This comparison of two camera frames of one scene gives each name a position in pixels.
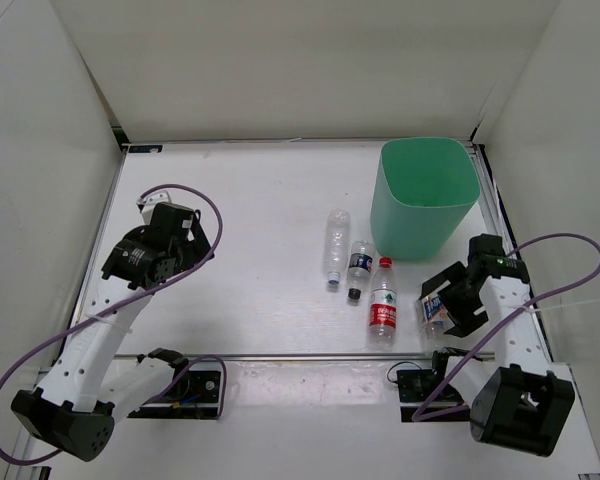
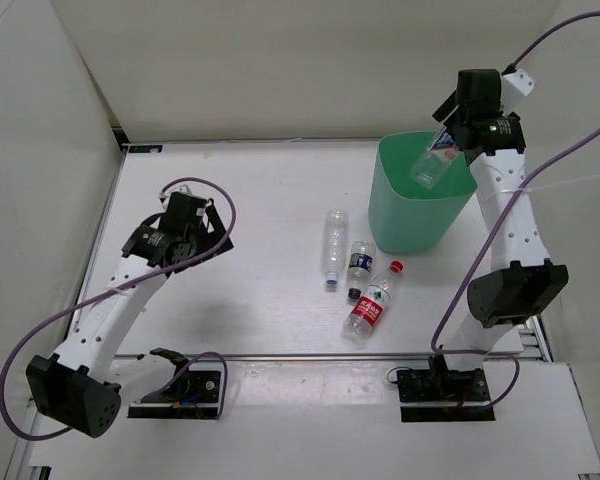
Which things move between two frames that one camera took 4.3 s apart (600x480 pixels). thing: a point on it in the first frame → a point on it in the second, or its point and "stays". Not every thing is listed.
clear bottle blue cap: x=337 y=244 stays
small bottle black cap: x=359 y=267 stays
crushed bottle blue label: x=436 y=311 → x=445 y=141
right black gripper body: x=461 y=297 → x=457 y=121
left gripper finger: x=200 y=243 → x=216 y=236
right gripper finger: x=453 y=273 → x=447 y=108
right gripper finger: x=467 y=321 → x=469 y=141
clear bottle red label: x=383 y=308 → x=360 y=322
